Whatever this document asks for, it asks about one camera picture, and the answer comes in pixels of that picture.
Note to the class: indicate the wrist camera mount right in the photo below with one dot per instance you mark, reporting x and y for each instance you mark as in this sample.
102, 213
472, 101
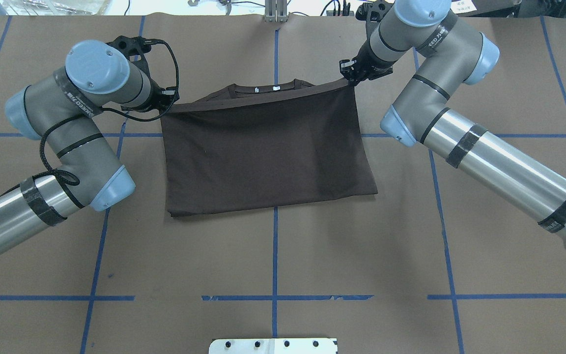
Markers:
373, 11

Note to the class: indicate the aluminium frame post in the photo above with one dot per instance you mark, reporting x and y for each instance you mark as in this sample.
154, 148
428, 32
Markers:
276, 11

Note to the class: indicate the brown t-shirt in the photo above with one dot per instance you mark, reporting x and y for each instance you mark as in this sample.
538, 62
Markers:
245, 148

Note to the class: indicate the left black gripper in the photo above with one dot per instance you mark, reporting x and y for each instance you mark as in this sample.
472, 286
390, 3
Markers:
159, 100

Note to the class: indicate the white pedestal column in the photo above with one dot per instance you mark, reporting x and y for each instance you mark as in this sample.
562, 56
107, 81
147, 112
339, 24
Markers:
274, 346

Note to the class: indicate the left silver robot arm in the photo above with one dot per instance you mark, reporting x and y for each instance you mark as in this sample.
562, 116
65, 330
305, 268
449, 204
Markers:
81, 168

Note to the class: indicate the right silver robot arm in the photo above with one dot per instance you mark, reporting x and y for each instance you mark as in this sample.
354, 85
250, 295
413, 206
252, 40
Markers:
455, 54

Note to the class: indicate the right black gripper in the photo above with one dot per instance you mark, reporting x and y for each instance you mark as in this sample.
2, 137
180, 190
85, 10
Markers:
363, 67

